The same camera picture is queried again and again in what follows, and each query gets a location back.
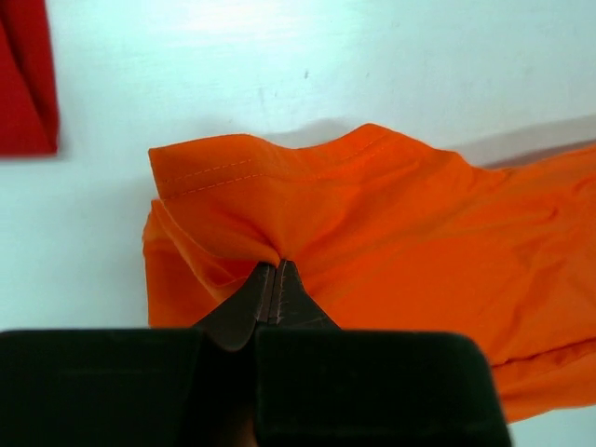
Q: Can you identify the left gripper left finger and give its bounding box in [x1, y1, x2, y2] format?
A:
[199, 263, 277, 352]

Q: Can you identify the folded red t shirt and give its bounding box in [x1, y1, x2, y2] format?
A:
[1, 0, 60, 158]

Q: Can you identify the orange t shirt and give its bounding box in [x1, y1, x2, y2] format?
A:
[142, 124, 595, 422]

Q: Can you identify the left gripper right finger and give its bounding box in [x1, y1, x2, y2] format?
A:
[269, 260, 339, 330]

